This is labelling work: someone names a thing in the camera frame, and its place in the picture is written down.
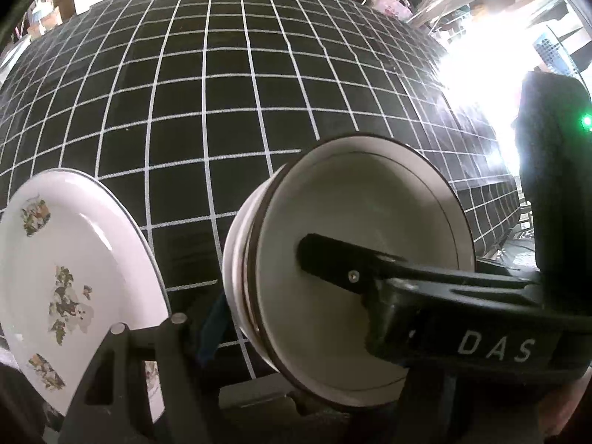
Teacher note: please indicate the black white checkered tablecloth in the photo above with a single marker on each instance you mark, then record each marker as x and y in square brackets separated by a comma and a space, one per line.
[231, 101]

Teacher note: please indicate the white floral plate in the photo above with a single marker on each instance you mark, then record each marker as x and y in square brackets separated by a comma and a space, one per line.
[83, 249]

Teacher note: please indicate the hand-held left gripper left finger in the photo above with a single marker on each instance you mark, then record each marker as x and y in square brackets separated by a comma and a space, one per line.
[210, 337]

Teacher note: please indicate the plain white bowl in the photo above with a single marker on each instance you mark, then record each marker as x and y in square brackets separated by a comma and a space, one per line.
[233, 259]

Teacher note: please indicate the patterned bowl with dark rim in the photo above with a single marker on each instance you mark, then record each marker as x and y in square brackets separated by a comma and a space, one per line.
[370, 194]

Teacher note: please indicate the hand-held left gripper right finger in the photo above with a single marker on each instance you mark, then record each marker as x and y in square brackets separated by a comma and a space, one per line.
[434, 411]

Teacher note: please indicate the blue perforated basket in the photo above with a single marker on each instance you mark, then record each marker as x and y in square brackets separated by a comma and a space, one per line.
[552, 48]

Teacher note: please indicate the pink gift bag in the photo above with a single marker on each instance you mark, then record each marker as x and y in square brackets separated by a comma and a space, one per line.
[394, 7]

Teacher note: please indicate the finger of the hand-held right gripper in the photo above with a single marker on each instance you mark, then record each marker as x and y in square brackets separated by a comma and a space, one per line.
[333, 259]

